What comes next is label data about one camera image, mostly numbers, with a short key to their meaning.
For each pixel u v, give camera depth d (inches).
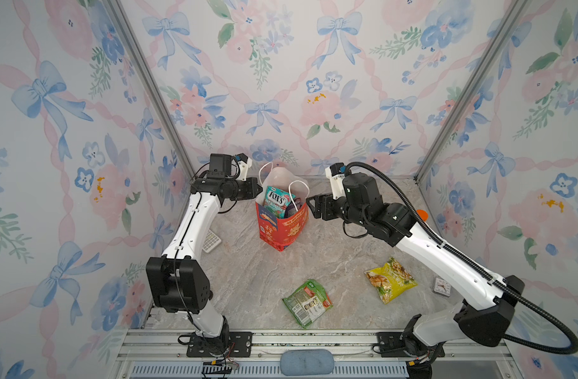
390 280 33.0
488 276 16.1
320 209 24.0
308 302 32.1
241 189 27.6
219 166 24.8
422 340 24.3
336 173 23.2
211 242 37.7
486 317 16.3
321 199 23.8
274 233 33.9
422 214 37.5
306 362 27.0
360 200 19.8
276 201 32.1
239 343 29.5
